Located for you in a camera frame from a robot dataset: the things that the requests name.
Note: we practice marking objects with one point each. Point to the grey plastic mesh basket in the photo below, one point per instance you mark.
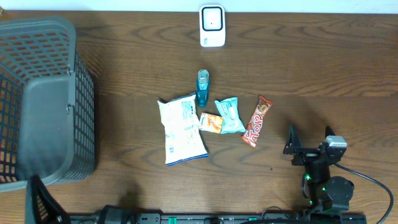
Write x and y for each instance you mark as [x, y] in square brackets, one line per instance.
[47, 104]

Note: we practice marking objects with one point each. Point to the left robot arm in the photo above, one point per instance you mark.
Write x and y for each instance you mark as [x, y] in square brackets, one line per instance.
[42, 208]

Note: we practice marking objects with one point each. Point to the blue mouthwash bottle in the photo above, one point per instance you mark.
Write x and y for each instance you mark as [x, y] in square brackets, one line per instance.
[203, 86]

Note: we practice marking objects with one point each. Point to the small orange tissue pack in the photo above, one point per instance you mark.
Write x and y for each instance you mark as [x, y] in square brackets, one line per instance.
[210, 123]

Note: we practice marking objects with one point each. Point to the red Top chocolate bar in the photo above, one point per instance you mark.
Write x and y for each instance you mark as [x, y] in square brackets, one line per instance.
[254, 126]

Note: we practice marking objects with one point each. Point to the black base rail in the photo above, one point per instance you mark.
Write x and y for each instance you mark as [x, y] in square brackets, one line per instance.
[155, 218]

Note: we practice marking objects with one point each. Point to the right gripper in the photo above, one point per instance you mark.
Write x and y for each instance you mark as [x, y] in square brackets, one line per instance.
[306, 154]

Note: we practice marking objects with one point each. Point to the light blue wipes packet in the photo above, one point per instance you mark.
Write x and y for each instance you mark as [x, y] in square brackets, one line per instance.
[228, 110]

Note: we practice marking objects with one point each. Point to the white barcode scanner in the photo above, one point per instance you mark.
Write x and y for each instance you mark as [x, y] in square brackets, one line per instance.
[212, 26]

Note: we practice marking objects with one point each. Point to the white printed refill pouch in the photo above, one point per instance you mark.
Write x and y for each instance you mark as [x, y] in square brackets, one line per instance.
[182, 135]

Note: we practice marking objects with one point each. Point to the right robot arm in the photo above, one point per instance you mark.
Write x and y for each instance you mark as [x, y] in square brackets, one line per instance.
[328, 195]

